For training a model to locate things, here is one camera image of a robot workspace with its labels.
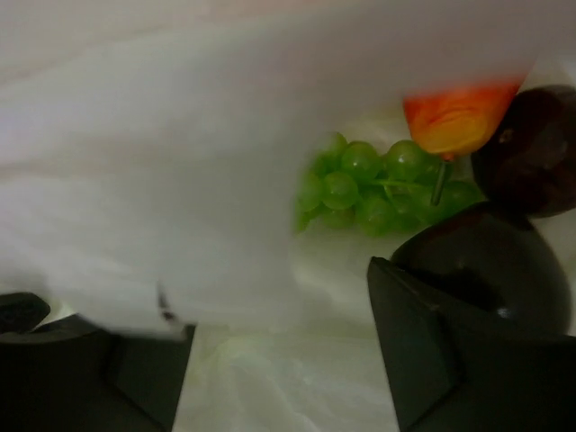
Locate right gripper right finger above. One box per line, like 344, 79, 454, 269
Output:
367, 257, 575, 431

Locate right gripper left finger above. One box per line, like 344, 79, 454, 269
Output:
1, 292, 194, 432

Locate translucent plastic bag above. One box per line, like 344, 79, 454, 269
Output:
1, 1, 575, 431

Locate orange fake fruit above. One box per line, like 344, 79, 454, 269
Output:
402, 80, 522, 160

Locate dark round fake fruit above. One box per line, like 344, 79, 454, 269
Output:
391, 202, 572, 334

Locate green fake grapes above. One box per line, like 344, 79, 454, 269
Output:
294, 133, 482, 237

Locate dark purple fake fruit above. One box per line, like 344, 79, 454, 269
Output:
471, 85, 575, 218

